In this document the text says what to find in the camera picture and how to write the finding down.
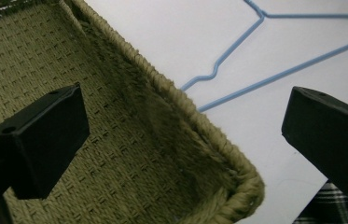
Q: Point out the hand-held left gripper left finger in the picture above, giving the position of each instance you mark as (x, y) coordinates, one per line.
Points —
(39, 140)

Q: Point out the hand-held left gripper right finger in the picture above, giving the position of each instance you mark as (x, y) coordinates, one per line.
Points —
(333, 137)

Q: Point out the dark plaid cloth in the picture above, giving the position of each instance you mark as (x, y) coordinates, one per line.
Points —
(333, 208)

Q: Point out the woven straw basket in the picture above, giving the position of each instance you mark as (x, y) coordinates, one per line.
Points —
(125, 130)

